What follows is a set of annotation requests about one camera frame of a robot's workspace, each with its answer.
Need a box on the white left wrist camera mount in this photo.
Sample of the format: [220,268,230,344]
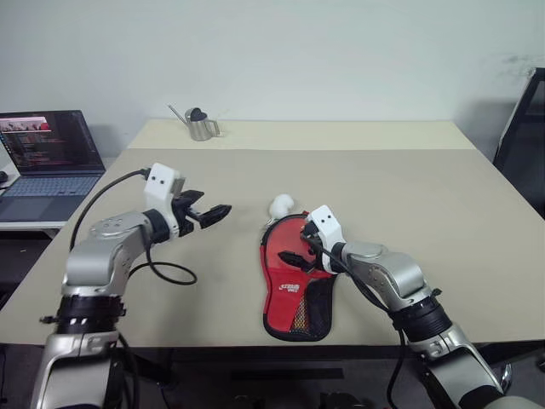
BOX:
[143,162,187,234]

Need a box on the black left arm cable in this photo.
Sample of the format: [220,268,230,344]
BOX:
[67,169,198,285]

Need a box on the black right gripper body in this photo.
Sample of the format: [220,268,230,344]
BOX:
[302,236,330,274]

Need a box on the white fluffy pom-pom charm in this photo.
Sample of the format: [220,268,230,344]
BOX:
[267,194,296,220]

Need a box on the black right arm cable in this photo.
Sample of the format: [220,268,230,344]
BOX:
[304,236,410,408]

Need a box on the red and black paddle case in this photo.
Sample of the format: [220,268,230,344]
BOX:
[258,211,337,342]

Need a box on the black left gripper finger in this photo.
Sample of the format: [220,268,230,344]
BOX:
[180,189,206,207]
[199,204,233,229]

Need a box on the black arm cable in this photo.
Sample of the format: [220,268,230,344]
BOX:
[304,236,410,408]
[67,169,198,285]

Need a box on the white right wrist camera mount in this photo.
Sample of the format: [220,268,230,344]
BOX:
[307,204,344,274]

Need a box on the black table frame bar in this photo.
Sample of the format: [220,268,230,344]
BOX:
[229,367,344,381]

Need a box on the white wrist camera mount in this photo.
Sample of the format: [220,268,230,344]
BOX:
[307,204,344,274]
[143,162,187,234]

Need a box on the open dark laptop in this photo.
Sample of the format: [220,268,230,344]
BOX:
[0,109,107,223]

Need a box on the steel watering can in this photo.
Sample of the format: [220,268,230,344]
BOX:
[166,103,222,142]

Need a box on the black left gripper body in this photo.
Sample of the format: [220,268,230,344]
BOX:
[171,193,204,238]

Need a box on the white side desk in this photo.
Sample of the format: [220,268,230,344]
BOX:
[0,217,66,240]

